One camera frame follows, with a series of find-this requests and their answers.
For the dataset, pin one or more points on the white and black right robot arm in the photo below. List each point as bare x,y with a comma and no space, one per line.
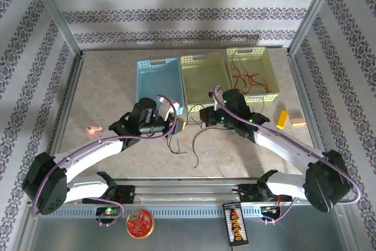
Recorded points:
288,148

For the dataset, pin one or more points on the yellow block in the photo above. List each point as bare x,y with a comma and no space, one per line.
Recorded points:
282,119

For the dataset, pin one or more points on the blue plastic basket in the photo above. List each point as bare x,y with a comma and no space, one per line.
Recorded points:
160,82

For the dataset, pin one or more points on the red round tin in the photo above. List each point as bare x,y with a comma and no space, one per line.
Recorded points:
140,223

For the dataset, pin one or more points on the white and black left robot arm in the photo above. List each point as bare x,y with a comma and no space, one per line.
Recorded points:
91,152

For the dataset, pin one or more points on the small controller board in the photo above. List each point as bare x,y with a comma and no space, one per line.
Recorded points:
268,210
108,212

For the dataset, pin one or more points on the aluminium side rail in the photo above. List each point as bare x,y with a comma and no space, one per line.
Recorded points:
300,86
63,115

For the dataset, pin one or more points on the black power distribution board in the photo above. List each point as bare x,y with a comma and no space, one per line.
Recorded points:
235,224

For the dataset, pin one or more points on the yellow-green plastic basket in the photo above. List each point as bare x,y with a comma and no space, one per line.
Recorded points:
271,68

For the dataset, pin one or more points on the aluminium frame post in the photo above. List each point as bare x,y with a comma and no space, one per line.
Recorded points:
56,13
313,13

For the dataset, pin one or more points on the aluminium front rail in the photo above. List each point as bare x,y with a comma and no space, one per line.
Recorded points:
182,190

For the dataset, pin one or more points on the wooden block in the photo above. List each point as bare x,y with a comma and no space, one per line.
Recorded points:
298,121

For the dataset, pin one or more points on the pink plastic object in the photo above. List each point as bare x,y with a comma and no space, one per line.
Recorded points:
92,132

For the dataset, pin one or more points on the pale yellow plastic basket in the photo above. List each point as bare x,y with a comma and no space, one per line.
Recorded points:
202,77

